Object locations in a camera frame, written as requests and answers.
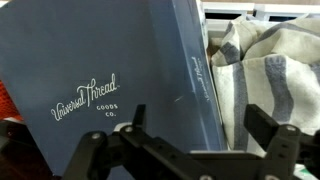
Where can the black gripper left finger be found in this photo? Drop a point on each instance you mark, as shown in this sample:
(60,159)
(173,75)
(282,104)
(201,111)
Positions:
(150,146)

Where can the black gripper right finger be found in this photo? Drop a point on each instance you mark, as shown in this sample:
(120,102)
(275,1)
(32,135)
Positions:
(290,153)

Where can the navy blue gift box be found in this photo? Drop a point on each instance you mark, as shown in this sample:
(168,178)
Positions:
(100,60)

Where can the grey striped cloth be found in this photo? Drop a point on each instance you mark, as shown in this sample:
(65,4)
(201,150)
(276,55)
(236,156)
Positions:
(266,83)

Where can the orange sequined hat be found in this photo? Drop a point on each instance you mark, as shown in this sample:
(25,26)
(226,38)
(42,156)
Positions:
(8,100)

